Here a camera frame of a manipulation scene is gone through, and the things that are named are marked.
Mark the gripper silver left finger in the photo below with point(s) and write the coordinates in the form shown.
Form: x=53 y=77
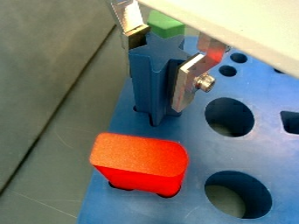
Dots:
x=129 y=22

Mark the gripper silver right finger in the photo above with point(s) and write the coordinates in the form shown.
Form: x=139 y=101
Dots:
x=194 y=76

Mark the blue star prism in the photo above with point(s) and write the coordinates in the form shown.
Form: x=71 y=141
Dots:
x=152 y=68

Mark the blue shape sorter board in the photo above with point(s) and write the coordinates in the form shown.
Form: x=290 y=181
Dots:
x=240 y=133

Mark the green hexagonal peg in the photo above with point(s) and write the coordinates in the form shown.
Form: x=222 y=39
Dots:
x=164 y=26

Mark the red rounded block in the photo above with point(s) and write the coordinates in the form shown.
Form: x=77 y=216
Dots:
x=140 y=163

